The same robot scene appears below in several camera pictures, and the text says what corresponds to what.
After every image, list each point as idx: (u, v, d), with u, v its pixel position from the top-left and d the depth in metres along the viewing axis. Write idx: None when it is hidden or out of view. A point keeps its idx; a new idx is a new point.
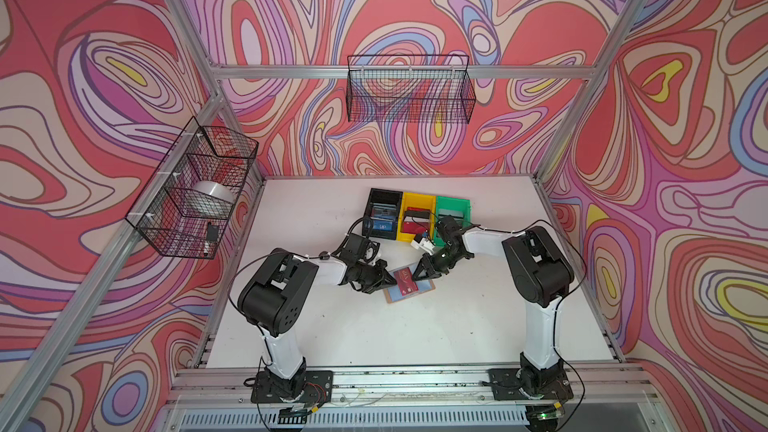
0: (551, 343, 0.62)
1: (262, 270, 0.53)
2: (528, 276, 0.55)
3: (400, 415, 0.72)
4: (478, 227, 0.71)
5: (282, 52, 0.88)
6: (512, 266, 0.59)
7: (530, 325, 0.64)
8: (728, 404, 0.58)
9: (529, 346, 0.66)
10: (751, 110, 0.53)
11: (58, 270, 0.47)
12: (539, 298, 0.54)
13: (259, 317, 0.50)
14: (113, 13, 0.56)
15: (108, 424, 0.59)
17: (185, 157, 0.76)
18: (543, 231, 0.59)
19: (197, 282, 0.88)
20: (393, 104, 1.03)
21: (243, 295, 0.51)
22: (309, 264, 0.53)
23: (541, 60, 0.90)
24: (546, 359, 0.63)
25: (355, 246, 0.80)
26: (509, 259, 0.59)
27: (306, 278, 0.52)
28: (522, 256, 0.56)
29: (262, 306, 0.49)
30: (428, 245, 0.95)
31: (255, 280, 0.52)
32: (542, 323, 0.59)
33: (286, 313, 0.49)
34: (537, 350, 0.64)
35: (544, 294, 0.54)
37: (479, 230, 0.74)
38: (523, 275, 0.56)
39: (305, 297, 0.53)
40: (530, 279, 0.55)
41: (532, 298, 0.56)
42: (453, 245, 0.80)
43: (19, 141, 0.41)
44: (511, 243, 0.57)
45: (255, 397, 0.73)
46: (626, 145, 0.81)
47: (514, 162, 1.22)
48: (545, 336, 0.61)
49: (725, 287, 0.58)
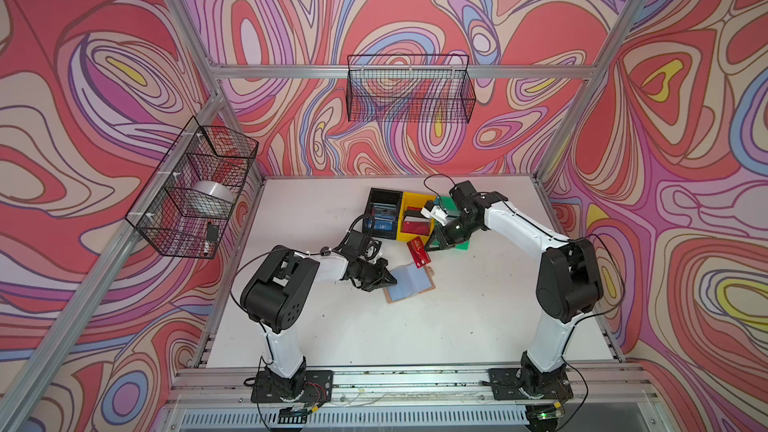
0: (559, 352, 0.60)
1: (263, 268, 0.53)
2: (557, 296, 0.51)
3: (400, 415, 0.72)
4: (517, 212, 0.63)
5: (282, 52, 0.88)
6: (545, 279, 0.52)
7: (539, 331, 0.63)
8: (728, 404, 0.58)
9: (534, 349, 0.66)
10: (751, 109, 0.53)
11: (57, 269, 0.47)
12: (560, 315, 0.51)
13: (261, 314, 0.50)
14: (112, 13, 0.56)
15: (108, 424, 0.59)
17: (185, 157, 0.76)
18: (588, 246, 0.51)
19: (197, 282, 0.88)
20: (393, 104, 1.03)
21: (245, 294, 0.51)
22: (310, 261, 0.53)
23: (541, 60, 0.90)
24: (550, 363, 0.62)
25: (356, 242, 0.80)
26: (542, 272, 0.52)
27: (308, 274, 0.52)
28: (562, 276, 0.50)
29: (264, 303, 0.50)
30: (441, 215, 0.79)
31: (257, 277, 0.52)
32: (556, 336, 0.57)
33: (288, 309, 0.49)
34: (542, 354, 0.63)
35: (569, 311, 0.50)
37: (510, 217, 0.62)
38: (552, 292, 0.52)
39: (307, 293, 0.54)
40: (559, 298, 0.50)
41: (554, 312, 0.53)
42: (470, 212, 0.70)
43: (20, 141, 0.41)
44: (553, 261, 0.49)
45: (255, 396, 0.73)
46: (626, 145, 0.81)
47: (514, 162, 1.22)
48: (554, 344, 0.59)
49: (725, 287, 0.58)
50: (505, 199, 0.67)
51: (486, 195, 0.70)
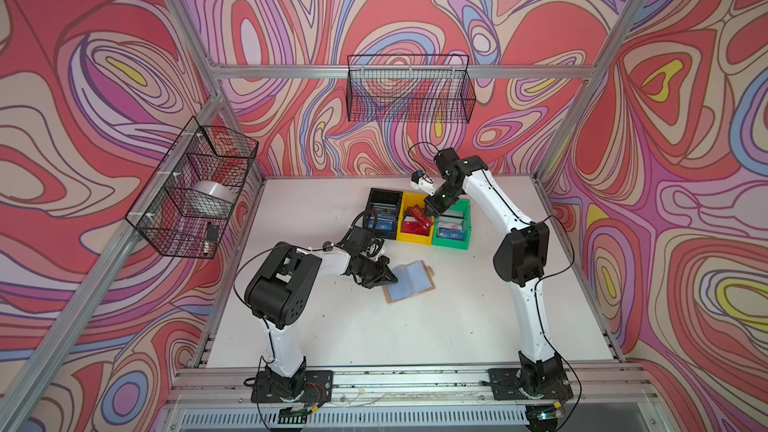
0: (538, 330, 0.65)
1: (267, 264, 0.54)
2: (506, 260, 0.62)
3: (400, 415, 0.72)
4: (493, 184, 0.68)
5: (282, 52, 0.88)
6: (502, 251, 0.63)
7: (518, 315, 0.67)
8: (728, 404, 0.58)
9: (523, 342, 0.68)
10: (752, 109, 0.53)
11: (57, 269, 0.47)
12: (507, 277, 0.64)
13: (265, 310, 0.51)
14: (112, 13, 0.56)
15: (108, 424, 0.59)
17: (185, 157, 0.76)
18: (545, 227, 0.60)
19: (197, 282, 0.88)
20: (393, 104, 1.03)
21: (249, 290, 0.52)
22: (313, 257, 0.54)
23: (541, 60, 0.90)
24: (538, 349, 0.65)
25: (358, 238, 0.81)
26: (500, 246, 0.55)
27: (309, 271, 0.52)
28: (518, 252, 0.59)
29: (267, 299, 0.51)
30: (427, 185, 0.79)
31: (260, 274, 0.53)
32: (525, 308, 0.65)
33: (291, 305, 0.50)
34: (529, 343, 0.67)
35: (516, 276, 0.62)
37: (485, 189, 0.67)
38: (502, 257, 0.63)
39: (310, 290, 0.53)
40: (508, 264, 0.62)
41: (501, 274, 0.66)
42: (451, 176, 0.74)
43: (20, 141, 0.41)
44: (513, 242, 0.58)
45: (255, 396, 0.73)
46: (626, 145, 0.81)
47: (514, 162, 1.22)
48: (531, 323, 0.65)
49: (725, 287, 0.58)
50: (485, 168, 0.71)
51: (467, 160, 0.73)
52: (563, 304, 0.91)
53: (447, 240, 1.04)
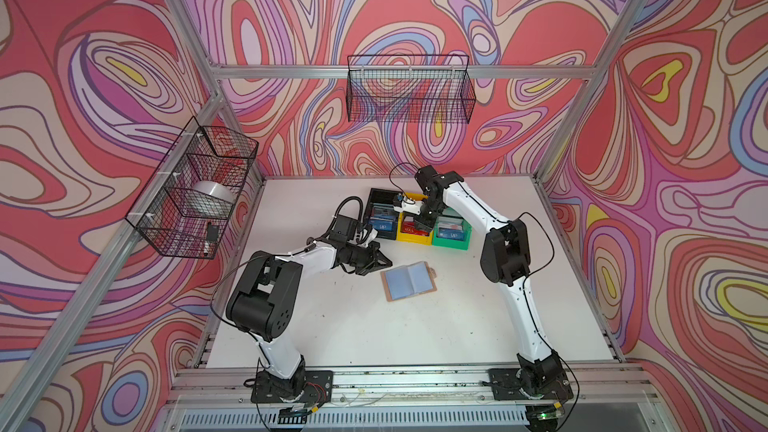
0: (533, 330, 0.66)
1: (245, 278, 0.51)
2: (492, 261, 0.64)
3: (400, 415, 0.72)
4: (470, 194, 0.73)
5: (282, 52, 0.88)
6: (486, 254, 0.65)
7: (513, 317, 0.68)
8: (728, 404, 0.58)
9: (520, 342, 0.69)
10: (751, 110, 0.53)
11: (57, 269, 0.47)
12: (495, 279, 0.66)
13: (250, 324, 0.48)
14: (112, 13, 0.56)
15: (108, 424, 0.59)
17: (185, 157, 0.76)
18: (522, 224, 0.64)
19: (197, 282, 0.88)
20: (393, 104, 1.03)
21: (231, 305, 0.49)
22: (291, 265, 0.51)
23: (541, 60, 0.90)
24: (535, 349, 0.66)
25: (344, 228, 0.78)
26: (483, 247, 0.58)
27: (289, 283, 0.49)
28: (500, 251, 0.62)
29: (252, 312, 0.48)
30: (410, 206, 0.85)
31: (239, 289, 0.50)
32: (519, 309, 0.65)
33: (277, 317, 0.48)
34: (525, 343, 0.67)
35: (504, 277, 0.64)
37: (464, 197, 0.72)
38: (487, 259, 0.66)
39: (294, 298, 0.52)
40: (494, 264, 0.64)
41: (490, 277, 0.67)
42: (431, 192, 0.80)
43: (20, 141, 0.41)
44: (494, 241, 0.61)
45: (255, 396, 0.73)
46: (626, 145, 0.81)
47: (515, 162, 1.22)
48: (523, 321, 0.66)
49: (725, 287, 0.58)
50: (462, 180, 0.77)
51: (445, 175, 0.79)
52: (564, 304, 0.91)
53: (447, 241, 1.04)
